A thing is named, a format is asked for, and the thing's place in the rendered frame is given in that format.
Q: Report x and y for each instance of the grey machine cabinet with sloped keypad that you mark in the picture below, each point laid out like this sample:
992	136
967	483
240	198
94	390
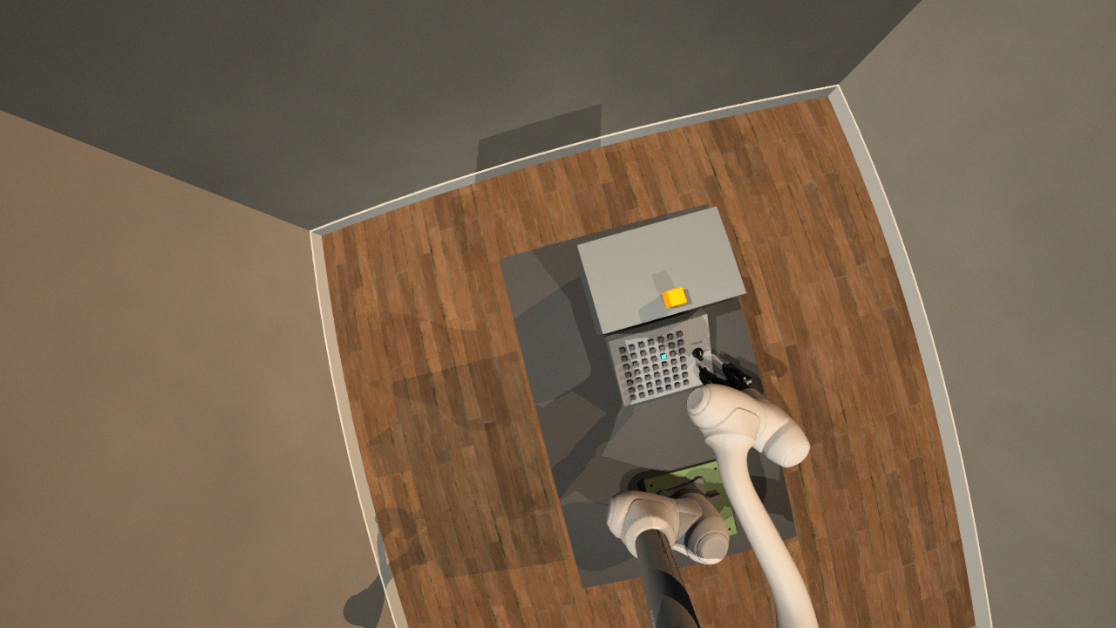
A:
625	277

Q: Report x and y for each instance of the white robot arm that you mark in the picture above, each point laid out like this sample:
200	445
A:
731	422

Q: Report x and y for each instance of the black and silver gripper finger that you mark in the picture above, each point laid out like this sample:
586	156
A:
711	378
730	369

